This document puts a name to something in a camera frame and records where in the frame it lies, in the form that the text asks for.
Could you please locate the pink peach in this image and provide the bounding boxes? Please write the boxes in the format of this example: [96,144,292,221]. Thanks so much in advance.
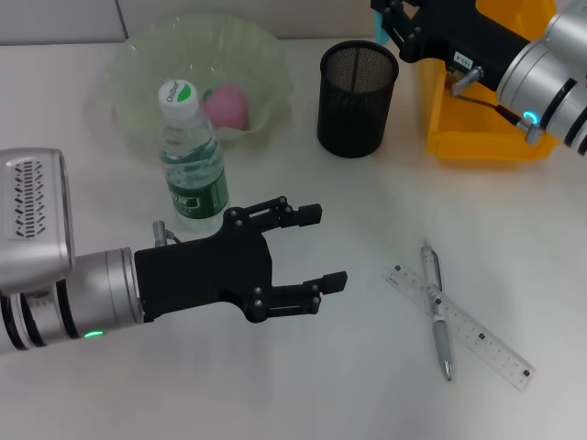
[201,82,252,132]

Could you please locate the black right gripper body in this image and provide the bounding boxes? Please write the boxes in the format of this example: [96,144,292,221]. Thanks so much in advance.
[418,0,532,92]

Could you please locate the translucent green fruit bowl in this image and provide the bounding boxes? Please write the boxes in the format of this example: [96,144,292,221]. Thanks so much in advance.
[84,13,294,160]

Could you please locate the transparent plastic ruler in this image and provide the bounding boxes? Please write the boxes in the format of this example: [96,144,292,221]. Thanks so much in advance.
[383,259,537,393]

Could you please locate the silver retractable pen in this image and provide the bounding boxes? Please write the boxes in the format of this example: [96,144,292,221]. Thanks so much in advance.
[419,237,456,382]

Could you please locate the clear green-label water bottle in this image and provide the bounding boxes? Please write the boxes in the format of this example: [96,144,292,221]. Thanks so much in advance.
[158,80,230,235]

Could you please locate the silver vented wrist camera box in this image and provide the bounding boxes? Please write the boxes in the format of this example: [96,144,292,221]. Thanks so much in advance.
[0,148,77,294]

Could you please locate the light blue scissors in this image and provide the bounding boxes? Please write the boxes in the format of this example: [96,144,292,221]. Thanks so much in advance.
[372,8,392,47]

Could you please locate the left arm cable with plug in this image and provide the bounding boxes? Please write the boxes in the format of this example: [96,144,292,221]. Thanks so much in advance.
[152,220,183,248]

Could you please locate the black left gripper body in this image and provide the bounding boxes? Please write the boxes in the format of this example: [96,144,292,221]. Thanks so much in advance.
[134,208,276,325]

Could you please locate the black mesh pen holder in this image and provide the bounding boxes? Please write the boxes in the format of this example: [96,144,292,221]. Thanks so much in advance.
[316,39,400,160]

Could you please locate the yellow plastic bin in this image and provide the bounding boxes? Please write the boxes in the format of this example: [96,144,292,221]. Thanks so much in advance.
[416,0,570,161]

